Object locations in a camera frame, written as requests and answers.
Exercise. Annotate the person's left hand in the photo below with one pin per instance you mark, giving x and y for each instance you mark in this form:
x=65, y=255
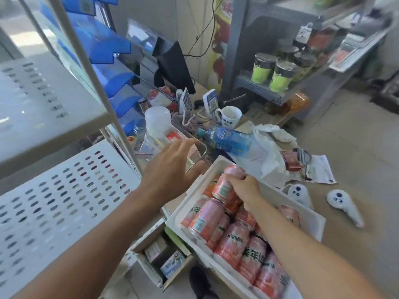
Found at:
x=168, y=177

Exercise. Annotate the person's right hand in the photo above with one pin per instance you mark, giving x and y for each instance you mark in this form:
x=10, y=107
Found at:
x=247, y=191

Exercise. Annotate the pink soda can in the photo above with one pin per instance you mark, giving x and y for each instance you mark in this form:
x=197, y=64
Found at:
x=223, y=189

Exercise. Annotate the pile of red cans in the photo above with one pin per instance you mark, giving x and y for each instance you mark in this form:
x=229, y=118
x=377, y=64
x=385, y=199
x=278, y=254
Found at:
x=230, y=246

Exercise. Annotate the white plastic tray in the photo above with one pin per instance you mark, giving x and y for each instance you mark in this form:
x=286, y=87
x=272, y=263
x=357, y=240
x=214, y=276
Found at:
x=308, y=221

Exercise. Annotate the white metal shelf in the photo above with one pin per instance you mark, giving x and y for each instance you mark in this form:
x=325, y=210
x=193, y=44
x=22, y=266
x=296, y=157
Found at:
x=78, y=121

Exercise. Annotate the person's left forearm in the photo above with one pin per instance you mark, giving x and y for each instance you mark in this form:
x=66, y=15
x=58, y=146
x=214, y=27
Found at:
x=90, y=252

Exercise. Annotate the person's right forearm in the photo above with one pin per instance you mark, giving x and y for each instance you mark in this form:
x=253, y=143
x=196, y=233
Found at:
x=305, y=261

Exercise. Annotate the person's right shoe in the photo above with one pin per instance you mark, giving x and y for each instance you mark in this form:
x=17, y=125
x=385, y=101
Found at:
x=201, y=283

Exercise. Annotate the clear acrylic organizer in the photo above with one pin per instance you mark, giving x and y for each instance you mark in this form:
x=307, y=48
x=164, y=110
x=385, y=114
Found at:
x=196, y=155

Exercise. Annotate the white document sheet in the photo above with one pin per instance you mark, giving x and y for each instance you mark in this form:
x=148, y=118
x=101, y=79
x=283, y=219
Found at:
x=254, y=154

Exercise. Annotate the red white small box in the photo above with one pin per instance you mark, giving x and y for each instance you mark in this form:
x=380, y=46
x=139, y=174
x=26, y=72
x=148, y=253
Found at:
x=172, y=136

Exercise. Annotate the white plastic bag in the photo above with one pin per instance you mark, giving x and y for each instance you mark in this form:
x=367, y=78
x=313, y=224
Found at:
x=274, y=158

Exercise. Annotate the white handheld controller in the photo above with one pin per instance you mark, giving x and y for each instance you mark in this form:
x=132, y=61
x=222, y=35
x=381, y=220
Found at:
x=299, y=194
x=339, y=200

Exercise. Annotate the yellow red small toy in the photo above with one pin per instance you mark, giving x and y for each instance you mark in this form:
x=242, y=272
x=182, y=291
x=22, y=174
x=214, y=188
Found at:
x=132, y=140

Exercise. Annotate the small red packet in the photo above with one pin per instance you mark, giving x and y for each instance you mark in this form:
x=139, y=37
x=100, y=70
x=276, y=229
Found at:
x=291, y=160

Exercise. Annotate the blue drink bottle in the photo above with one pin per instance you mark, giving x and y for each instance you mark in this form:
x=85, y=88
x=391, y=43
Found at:
x=227, y=140

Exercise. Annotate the white frosted plastic container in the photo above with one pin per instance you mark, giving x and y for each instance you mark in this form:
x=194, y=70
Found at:
x=158, y=121

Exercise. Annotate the grey cloth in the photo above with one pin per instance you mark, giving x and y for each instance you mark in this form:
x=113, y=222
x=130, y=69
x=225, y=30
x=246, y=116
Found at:
x=193, y=119

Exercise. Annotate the green flat box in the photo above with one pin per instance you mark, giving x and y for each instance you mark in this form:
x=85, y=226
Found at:
x=176, y=241

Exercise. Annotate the grey scissors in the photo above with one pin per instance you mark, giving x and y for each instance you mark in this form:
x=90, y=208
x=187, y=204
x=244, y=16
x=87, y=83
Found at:
x=304, y=155

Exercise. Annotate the small brown box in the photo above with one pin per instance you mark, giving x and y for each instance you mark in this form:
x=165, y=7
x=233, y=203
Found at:
x=156, y=249

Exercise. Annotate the white mug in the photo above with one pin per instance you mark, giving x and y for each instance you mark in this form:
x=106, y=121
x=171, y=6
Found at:
x=230, y=116

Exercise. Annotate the white paper receipt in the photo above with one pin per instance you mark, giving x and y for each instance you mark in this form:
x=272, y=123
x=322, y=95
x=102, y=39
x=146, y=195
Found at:
x=322, y=169

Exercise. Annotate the white framed code stand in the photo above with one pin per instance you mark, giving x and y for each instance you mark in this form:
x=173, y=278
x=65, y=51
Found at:
x=186, y=101

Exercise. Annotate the white red cat figurine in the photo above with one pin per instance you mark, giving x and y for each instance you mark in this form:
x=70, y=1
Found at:
x=159, y=98

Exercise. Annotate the small blue carton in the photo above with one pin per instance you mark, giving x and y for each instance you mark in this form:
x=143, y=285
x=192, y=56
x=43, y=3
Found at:
x=173, y=264

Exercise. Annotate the blue rounded code stand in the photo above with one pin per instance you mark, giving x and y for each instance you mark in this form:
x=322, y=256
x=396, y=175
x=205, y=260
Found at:
x=211, y=101

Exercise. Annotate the open cardboard floor box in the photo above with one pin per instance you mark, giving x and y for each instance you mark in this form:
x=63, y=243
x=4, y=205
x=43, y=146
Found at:
x=146, y=270

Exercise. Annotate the orange snack bag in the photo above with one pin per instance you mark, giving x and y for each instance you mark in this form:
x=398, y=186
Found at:
x=297, y=104

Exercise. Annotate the black cash register monitor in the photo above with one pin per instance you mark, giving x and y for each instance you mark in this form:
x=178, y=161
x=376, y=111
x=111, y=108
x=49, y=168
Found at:
x=174, y=68

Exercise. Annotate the green lidded snack cup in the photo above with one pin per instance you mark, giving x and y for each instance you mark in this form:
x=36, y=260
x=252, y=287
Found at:
x=287, y=52
x=280, y=82
x=262, y=74
x=305, y=66

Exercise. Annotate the grey display stand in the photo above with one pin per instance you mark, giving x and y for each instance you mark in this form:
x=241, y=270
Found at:
x=237, y=43

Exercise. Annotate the blue plastic display rack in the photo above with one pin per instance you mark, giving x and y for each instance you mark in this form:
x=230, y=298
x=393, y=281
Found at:
x=103, y=43

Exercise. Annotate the orange lidded snack cup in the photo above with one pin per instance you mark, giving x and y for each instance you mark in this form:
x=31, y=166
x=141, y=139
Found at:
x=321, y=38

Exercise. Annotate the yellow red wall poster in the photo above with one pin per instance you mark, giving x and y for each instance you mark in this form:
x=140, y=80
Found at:
x=221, y=43

